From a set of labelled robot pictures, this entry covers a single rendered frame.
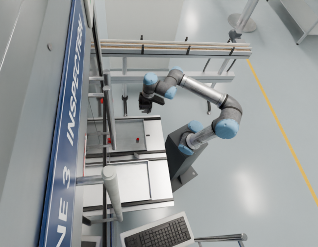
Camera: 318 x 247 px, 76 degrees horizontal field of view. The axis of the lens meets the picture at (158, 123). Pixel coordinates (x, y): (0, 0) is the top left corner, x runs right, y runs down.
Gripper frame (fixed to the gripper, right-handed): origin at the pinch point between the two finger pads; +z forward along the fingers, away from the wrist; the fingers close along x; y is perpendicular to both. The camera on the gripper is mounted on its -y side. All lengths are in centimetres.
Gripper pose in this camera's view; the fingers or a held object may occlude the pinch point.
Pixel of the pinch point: (148, 112)
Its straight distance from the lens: 140.7
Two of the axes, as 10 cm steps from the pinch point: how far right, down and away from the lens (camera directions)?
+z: -1.4, 5.1, 8.5
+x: 1.3, 8.6, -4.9
